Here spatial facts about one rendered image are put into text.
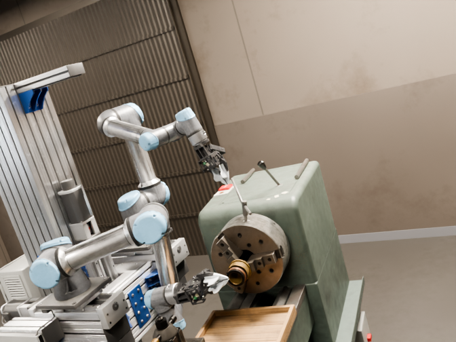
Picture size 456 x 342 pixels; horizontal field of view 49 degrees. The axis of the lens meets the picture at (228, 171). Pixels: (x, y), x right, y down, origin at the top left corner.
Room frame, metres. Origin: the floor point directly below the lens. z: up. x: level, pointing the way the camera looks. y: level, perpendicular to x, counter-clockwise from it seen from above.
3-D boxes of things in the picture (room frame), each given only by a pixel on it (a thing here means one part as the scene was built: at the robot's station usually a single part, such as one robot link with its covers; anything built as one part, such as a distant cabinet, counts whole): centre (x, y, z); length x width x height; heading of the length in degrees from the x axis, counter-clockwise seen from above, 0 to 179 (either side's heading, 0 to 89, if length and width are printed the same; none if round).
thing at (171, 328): (1.44, 0.34, 1.14); 0.08 x 0.08 x 0.03
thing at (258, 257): (1.87, -0.04, 1.09); 0.12 x 0.11 x 0.05; 66
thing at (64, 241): (1.93, 0.75, 1.33); 0.13 x 0.12 x 0.14; 179
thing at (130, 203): (2.37, 0.50, 1.33); 0.13 x 0.12 x 0.14; 130
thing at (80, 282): (1.94, 0.75, 1.21); 0.15 x 0.15 x 0.10
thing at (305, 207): (2.35, -0.13, 1.06); 0.59 x 0.48 x 0.39; 156
